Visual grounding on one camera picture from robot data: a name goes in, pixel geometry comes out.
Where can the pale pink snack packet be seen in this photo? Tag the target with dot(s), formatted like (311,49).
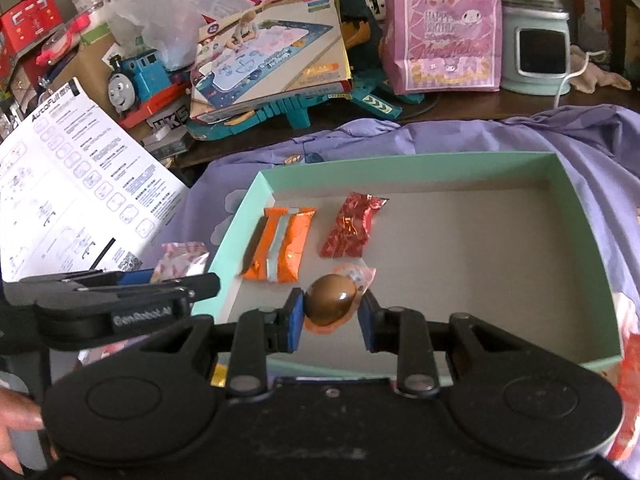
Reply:
(180,260)

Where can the person's left hand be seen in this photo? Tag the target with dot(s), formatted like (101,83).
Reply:
(15,415)

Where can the pink paper gift bag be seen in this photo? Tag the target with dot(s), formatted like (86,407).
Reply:
(440,35)

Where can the brown cardboard box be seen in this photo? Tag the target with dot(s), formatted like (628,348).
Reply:
(85,70)

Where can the black and white box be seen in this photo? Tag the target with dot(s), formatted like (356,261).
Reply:
(167,125)

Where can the teal toy track set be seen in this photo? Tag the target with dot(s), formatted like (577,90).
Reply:
(280,110)

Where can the mint green cardboard box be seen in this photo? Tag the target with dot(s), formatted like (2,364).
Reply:
(450,260)

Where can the clear plastic bag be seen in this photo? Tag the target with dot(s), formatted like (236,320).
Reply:
(150,15)

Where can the purple floral bedsheet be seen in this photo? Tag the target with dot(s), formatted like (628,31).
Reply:
(575,160)

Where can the blue toy train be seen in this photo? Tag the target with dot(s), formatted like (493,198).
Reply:
(145,77)

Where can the orange silver-striped snack packet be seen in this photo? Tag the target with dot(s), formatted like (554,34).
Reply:
(295,240)

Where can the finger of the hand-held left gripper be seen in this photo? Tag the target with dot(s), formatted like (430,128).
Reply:
(202,287)
(137,277)

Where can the brown braised egg packet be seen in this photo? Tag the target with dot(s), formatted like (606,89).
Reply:
(330,297)

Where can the white power outlet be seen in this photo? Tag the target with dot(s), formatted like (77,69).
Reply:
(375,5)

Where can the mint green blender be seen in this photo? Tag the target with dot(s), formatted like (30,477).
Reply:
(535,15)

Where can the white printed instruction sheet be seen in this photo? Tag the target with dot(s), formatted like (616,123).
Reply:
(75,170)

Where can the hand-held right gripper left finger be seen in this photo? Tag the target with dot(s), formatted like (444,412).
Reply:
(295,322)

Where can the shiny red foil snack packet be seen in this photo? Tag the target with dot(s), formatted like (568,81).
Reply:
(350,230)

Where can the drawing mat toy box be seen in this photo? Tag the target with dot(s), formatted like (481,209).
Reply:
(270,60)

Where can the pink toy glasses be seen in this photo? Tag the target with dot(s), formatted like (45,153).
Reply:
(65,35)

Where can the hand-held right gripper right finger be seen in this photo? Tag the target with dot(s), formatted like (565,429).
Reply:
(367,325)

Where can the beige cloth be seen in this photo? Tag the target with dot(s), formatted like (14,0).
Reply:
(597,77)

